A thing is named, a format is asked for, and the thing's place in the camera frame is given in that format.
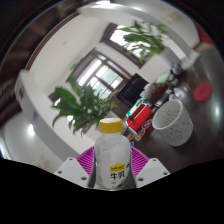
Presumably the clear bottle with yellow cap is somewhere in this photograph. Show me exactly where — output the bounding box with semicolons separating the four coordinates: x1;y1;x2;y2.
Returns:
93;117;132;190

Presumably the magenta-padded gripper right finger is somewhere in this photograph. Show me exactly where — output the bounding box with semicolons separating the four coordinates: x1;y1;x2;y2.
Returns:
128;146;171;189

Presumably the black chair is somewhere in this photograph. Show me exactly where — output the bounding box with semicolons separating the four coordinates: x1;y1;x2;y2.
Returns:
115;73;150;109

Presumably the white speckled mug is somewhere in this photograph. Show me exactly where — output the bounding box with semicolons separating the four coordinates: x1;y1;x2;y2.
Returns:
152;99;195;147

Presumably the green potted plant white pot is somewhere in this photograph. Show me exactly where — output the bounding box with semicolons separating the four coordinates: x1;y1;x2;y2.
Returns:
118;20;201;71
50;77;119;136

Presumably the red plastic box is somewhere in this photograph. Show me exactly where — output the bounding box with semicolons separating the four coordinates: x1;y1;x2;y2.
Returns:
125;102;154;134

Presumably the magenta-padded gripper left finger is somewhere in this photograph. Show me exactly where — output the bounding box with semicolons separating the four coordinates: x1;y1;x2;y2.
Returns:
53;146;101;190

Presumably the dark wooden framed window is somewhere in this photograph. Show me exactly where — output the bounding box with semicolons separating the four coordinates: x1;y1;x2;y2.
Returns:
99;21;158;69

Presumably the dark wooden double door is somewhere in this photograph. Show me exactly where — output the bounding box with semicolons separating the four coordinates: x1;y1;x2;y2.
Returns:
66;48;132;101

